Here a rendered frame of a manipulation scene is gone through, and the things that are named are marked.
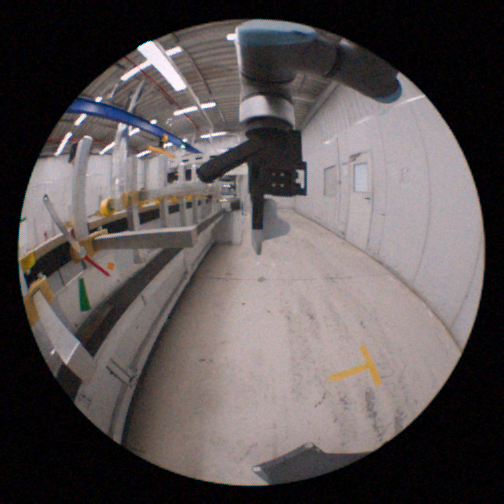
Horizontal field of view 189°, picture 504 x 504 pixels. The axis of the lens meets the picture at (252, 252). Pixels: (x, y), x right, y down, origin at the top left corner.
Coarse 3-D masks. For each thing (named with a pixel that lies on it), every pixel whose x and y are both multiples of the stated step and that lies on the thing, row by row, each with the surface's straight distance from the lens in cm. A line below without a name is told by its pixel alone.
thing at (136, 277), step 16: (224, 208) 259; (192, 224) 128; (208, 224) 153; (144, 256) 64; (160, 256) 71; (128, 272) 59; (144, 272) 61; (128, 288) 54; (144, 288) 62; (128, 304) 55; (112, 320) 50; (96, 352) 48; (64, 368) 44; (64, 384) 46; (80, 384) 48
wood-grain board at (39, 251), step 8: (144, 208) 96; (152, 208) 103; (104, 216) 114; (112, 216) 76; (120, 216) 80; (96, 224) 70; (48, 240) 94; (56, 240) 61; (64, 240) 62; (40, 248) 59; (48, 248) 60; (40, 256) 59
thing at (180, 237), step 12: (168, 228) 30; (180, 228) 28; (192, 228) 27; (96, 240) 44; (108, 240) 40; (120, 240) 36; (132, 240) 33; (144, 240) 31; (156, 240) 29; (168, 240) 28; (180, 240) 27; (192, 240) 26
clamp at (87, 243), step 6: (90, 234) 50; (96, 234) 47; (102, 234) 48; (84, 240) 44; (90, 240) 46; (72, 246) 44; (84, 246) 44; (90, 246) 46; (72, 252) 46; (90, 252) 46; (96, 252) 47; (72, 258) 47; (78, 258) 44; (84, 258) 44
